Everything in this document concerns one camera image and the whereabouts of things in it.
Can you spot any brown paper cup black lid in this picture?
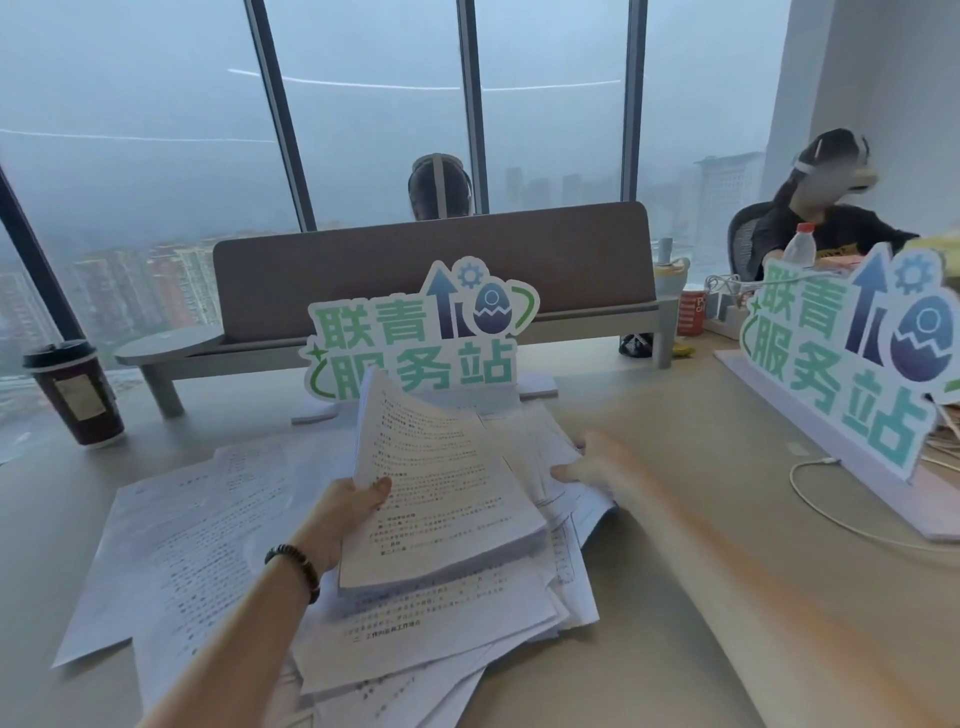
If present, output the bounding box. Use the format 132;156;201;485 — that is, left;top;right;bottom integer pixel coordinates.
22;339;127;450

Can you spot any pile of loose printed sheets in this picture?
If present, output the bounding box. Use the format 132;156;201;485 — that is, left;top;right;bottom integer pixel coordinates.
52;403;621;728

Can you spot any green cutout sign with egg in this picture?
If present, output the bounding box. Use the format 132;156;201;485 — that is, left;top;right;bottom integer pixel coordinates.
712;243;960;541
291;257;561;426

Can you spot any person's right forearm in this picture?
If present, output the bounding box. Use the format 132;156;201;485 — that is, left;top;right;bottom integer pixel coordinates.
622;468;942;728

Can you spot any thick stack of printed papers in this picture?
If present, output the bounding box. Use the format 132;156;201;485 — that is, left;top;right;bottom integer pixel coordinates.
337;366;549;598

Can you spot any red paper cup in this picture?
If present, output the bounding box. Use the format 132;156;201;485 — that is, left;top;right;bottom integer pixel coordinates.
676;286;708;337

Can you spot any grey-brown desk divider panel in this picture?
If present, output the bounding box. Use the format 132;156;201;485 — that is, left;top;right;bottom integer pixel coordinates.
212;201;660;348

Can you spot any dark beaded bracelet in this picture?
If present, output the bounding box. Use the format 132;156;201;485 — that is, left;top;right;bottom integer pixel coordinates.
264;543;322;606

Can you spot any white charging cable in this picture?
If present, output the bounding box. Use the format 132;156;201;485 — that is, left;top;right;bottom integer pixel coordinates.
789;456;960;554

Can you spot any white power strip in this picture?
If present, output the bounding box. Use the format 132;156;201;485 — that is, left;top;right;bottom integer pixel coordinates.
703;273;755;340

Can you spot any person's left hand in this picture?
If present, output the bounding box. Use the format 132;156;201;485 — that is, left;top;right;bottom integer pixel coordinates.
297;477;393;580

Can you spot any dark window frame bar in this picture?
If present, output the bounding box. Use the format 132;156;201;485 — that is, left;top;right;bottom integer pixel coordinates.
244;0;318;234
619;0;649;205
456;0;493;215
0;163;90;350

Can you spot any clear bottle with red cap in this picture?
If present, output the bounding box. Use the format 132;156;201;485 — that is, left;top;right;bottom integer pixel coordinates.
781;222;819;272

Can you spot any person's left forearm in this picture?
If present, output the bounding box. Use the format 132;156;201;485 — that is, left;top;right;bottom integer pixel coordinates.
141;558;312;728

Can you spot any person's right hand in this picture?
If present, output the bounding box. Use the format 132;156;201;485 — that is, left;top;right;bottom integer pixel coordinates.
551;430;648;505

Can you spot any black mesh office chair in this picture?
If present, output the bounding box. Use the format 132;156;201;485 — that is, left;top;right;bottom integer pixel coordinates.
728;204;768;283

